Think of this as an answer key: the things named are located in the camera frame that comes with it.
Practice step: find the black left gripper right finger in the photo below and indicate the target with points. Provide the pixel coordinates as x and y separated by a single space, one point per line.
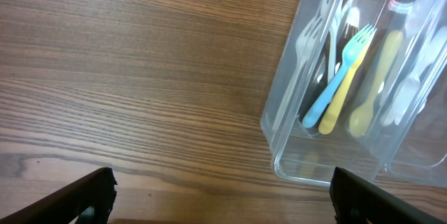
356 200

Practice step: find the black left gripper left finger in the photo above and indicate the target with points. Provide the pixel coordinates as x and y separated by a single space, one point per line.
89 199

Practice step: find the yellow plastic spoon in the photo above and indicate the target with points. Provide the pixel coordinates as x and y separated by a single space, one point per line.
361 116

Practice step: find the yellow plastic fork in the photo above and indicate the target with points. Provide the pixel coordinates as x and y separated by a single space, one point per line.
332 113

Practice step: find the white plastic spoon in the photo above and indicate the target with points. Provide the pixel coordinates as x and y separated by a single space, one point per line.
416 18
412 82

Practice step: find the white plastic fork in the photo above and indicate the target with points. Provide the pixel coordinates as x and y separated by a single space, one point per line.
302 53
333 32

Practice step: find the light blue plastic fork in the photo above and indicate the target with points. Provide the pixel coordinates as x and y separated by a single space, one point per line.
350 53

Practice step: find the white spoon handle up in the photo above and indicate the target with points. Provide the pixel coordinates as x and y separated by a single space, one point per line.
388 117

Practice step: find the clear plastic container right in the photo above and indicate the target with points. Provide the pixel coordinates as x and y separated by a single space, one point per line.
415 150

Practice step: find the clear plastic container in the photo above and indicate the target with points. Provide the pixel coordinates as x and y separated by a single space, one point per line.
415 150
303 154

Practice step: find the clear plastic container left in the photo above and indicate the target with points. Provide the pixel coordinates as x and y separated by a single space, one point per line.
303 154

